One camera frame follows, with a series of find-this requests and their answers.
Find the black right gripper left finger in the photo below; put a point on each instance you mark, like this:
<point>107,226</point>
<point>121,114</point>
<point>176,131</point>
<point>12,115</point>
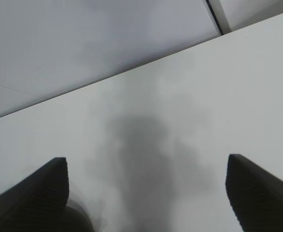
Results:
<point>36,204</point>

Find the black cast iron teapot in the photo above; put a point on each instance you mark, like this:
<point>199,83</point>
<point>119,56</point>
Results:
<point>73,220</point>

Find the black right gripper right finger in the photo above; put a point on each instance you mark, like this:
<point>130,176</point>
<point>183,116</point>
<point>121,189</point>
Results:
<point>255,195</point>

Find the white vertical partition post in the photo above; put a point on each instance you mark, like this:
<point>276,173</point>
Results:
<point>218,15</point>

